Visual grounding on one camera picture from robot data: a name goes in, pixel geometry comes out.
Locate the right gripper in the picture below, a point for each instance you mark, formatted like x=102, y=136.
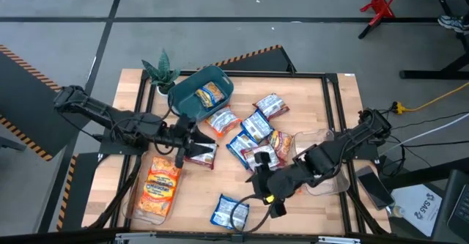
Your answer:
x=267, y=185

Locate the blue ramen noodle pack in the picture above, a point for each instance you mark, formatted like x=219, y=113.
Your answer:
x=209, y=94
x=257, y=125
x=240, y=145
x=223, y=211

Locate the black laptop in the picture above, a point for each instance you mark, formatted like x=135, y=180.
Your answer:
x=454, y=200

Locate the orange ramen noodle pack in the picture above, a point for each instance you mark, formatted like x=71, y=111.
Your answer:
x=155, y=203
x=222, y=121
x=165, y=169
x=299, y=192

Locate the person's shoe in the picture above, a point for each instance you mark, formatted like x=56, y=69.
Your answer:
x=452, y=23

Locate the clear plastic bin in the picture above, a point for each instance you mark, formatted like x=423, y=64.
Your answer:
x=331, y=187
x=132, y=200

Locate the potted snake plant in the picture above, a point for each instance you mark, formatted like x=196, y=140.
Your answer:
x=163, y=75

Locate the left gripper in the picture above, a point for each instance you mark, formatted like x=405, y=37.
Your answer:
x=183, y=136

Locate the red ramen noodle pack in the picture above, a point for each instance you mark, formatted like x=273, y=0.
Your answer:
x=271, y=106
x=281, y=143
x=205, y=159
x=275, y=158

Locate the teal plastic bin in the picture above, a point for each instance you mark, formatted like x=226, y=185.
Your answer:
x=183, y=101

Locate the red metal stand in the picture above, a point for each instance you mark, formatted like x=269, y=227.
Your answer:
x=381, y=7

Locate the silver metal bar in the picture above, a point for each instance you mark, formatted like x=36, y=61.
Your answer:
x=339, y=240

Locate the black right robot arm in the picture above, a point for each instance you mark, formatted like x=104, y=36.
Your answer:
x=329, y=152

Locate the black smartphone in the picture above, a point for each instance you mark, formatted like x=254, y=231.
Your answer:
x=373, y=187

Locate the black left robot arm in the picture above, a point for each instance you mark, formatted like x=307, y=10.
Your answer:
x=102, y=114

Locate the black hazard-striped floor mat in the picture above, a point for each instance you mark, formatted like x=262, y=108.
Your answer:
x=264, y=62
x=25, y=101
x=84, y=185

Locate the black desk leg frame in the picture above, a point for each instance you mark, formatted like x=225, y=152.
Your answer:
x=432, y=74

